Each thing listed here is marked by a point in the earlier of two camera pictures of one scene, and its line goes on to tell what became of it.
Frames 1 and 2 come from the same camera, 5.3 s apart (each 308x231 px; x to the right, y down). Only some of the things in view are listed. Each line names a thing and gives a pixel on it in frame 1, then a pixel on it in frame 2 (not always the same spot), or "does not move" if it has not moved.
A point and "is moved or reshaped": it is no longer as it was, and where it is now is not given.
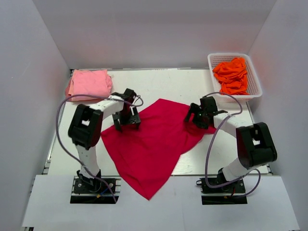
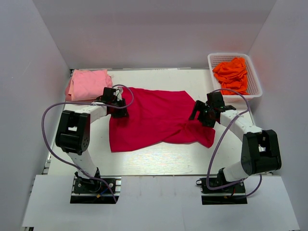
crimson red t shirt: [146, 156] is moved or reshaped
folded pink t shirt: [96, 82] does not move
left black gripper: [134, 119] -> [123, 112]
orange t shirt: [232, 75] does not move
